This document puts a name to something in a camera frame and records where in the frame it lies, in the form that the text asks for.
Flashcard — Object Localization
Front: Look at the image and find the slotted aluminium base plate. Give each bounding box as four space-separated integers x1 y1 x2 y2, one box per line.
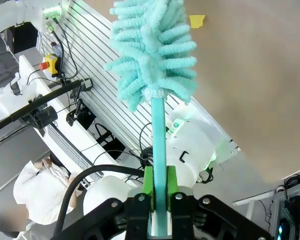
35 0 241 166

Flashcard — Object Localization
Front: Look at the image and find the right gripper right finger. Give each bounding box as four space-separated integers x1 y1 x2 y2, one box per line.
166 165 271 240

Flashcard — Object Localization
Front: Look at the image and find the black camera clamp mount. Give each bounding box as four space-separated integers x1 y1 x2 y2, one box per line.
18 93 59 137

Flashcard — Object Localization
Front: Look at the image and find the dark computer rack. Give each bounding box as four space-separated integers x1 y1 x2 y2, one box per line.
269 184 300 240

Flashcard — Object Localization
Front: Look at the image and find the yellow paper scrap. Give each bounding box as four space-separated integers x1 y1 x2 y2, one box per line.
188 14 207 29

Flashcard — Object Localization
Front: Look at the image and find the right arm black cable sleeve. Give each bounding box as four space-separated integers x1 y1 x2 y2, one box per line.
55 164 146 240

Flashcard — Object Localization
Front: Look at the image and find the teal microfiber duster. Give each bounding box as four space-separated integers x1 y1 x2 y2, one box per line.
103 0 199 237

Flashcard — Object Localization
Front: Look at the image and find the yellow emergency stop button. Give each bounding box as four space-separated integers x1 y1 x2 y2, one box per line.
38 53 60 77

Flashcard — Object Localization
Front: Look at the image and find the person in white top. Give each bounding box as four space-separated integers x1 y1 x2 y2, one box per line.
13 151 79 226

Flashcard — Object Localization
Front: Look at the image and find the black cable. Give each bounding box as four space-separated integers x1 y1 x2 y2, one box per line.
52 22 79 84

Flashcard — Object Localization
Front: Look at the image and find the black power adapter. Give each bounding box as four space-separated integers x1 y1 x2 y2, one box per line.
80 77 94 92

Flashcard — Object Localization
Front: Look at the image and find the white office desk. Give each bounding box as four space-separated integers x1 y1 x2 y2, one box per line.
17 54 122 173

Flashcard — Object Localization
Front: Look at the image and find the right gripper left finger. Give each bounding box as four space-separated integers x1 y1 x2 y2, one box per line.
51 165 155 240

